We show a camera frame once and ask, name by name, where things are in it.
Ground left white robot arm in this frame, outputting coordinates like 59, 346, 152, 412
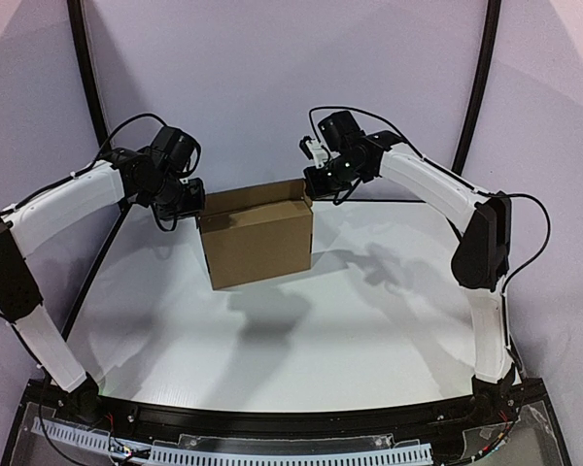
0, 125, 205, 393

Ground left black frame post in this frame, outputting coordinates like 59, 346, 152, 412
66, 0, 110, 149

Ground right black frame post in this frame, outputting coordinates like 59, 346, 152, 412
452, 0, 502, 175

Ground brown cardboard box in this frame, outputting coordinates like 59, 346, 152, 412
199, 179, 314, 290

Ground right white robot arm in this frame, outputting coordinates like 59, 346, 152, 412
299, 107, 516, 385

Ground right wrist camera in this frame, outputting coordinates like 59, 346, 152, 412
299, 136, 331, 169

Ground black front frame rail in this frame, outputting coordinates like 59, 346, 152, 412
100, 396, 479, 441

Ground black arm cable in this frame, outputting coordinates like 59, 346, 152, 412
308, 106, 551, 297
0, 113, 206, 319

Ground black frame post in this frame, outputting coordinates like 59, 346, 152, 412
66, 0, 110, 149
452, 0, 502, 175

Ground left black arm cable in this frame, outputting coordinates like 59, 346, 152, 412
0, 113, 206, 319

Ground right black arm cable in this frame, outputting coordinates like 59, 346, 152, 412
308, 106, 551, 297

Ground white slotted cable duct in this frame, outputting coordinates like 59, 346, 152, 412
23, 416, 433, 466

